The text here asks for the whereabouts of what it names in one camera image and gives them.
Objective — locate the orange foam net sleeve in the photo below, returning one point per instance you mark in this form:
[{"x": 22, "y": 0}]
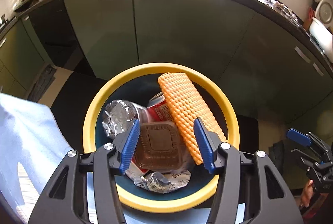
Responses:
[{"x": 186, "y": 104}]

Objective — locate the white blue tube wrapper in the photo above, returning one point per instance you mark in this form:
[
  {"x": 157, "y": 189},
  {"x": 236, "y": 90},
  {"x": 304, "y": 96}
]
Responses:
[{"x": 163, "y": 183}]

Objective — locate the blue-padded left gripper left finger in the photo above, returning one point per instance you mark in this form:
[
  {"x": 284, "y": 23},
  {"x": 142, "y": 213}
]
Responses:
[{"x": 64, "y": 198}]

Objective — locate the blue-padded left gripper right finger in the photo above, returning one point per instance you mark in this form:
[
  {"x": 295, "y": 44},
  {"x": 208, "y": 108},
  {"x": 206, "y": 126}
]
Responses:
[{"x": 247, "y": 177}]

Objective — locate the brown plastic tray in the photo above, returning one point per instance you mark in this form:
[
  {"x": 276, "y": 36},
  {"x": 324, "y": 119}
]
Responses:
[{"x": 159, "y": 146}]

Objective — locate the blue patterned tablecloth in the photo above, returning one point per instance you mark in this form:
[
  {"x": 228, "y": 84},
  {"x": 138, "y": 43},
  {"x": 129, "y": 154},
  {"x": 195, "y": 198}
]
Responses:
[{"x": 32, "y": 147}]

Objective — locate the red cola can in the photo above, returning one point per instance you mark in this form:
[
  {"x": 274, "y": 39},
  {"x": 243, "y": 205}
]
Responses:
[{"x": 158, "y": 108}]

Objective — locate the yellow-rimmed trash bin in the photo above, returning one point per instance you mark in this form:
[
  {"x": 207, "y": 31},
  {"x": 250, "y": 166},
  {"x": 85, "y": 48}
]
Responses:
[{"x": 202, "y": 186}]

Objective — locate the green kitchen cabinets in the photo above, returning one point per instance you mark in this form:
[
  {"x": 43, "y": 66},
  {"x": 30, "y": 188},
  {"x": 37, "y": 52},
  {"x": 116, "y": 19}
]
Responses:
[{"x": 261, "y": 60}]

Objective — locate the white rice cooker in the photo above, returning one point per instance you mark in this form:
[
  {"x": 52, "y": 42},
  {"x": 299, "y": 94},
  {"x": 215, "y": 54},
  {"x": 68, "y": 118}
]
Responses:
[{"x": 319, "y": 27}]

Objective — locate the red white drink carton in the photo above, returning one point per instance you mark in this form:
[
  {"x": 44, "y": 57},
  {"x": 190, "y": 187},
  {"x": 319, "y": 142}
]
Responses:
[{"x": 134, "y": 171}]

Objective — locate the person's right hand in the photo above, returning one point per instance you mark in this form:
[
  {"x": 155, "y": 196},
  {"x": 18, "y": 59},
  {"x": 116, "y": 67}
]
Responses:
[{"x": 308, "y": 193}]

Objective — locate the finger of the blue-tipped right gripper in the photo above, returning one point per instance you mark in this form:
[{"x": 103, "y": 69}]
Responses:
[{"x": 299, "y": 137}]

